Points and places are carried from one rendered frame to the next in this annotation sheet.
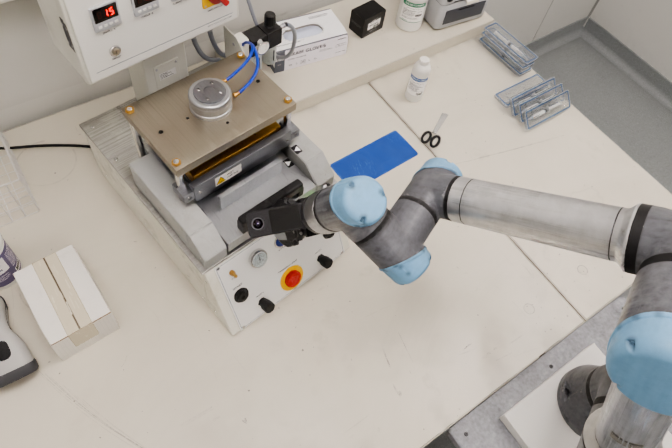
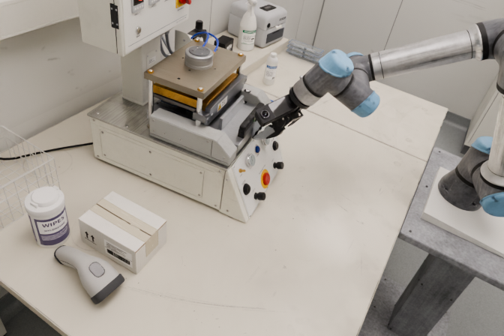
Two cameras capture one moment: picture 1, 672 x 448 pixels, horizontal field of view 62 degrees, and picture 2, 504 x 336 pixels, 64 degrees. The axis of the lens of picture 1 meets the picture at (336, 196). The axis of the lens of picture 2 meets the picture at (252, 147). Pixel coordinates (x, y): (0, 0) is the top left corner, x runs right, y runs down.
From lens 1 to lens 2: 0.63 m
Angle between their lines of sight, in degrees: 23
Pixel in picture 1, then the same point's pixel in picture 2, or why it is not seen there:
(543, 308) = (403, 161)
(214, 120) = (206, 68)
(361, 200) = (342, 59)
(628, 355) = not seen: outside the picture
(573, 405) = (455, 191)
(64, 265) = (115, 204)
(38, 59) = (28, 88)
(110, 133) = (112, 114)
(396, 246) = (363, 87)
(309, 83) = not seen: hidden behind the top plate
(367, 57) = not seen: hidden behind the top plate
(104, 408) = (185, 292)
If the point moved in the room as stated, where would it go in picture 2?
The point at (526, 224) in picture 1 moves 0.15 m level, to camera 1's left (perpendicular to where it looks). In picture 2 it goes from (423, 55) to (373, 55)
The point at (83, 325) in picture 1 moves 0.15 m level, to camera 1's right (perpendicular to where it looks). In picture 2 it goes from (152, 233) to (212, 226)
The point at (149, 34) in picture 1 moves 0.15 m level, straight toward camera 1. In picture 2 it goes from (153, 21) to (185, 43)
